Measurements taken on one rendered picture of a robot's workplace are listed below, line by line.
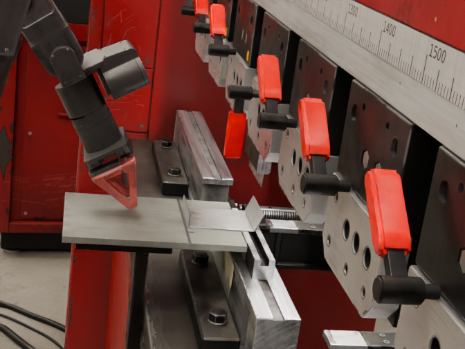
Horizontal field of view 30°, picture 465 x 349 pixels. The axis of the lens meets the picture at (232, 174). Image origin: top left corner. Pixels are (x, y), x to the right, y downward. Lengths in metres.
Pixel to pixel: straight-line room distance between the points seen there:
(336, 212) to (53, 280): 2.68
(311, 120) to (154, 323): 0.59
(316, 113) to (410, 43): 0.15
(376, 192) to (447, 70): 0.09
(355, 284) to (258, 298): 0.47
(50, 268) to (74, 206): 2.17
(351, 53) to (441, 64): 0.20
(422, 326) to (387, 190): 0.09
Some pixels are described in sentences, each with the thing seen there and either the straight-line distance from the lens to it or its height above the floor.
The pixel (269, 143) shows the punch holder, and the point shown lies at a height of 1.20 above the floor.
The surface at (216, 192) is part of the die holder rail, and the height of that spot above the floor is 0.94.
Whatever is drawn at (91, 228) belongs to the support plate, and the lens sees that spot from 1.26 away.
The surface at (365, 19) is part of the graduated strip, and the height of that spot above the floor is 1.39.
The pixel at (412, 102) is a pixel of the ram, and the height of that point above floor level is 1.35.
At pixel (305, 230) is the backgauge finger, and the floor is 1.00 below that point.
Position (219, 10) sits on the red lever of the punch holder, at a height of 1.31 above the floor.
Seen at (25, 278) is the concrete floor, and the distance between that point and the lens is 3.41.
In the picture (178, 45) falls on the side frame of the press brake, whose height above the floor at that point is 1.12.
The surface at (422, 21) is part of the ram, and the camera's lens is 0.64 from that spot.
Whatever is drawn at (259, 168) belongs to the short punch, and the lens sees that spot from 1.26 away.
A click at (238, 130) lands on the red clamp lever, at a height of 1.19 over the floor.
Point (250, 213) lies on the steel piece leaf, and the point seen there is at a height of 1.01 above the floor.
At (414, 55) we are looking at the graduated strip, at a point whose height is 1.38.
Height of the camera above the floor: 1.48
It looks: 18 degrees down
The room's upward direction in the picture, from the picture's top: 8 degrees clockwise
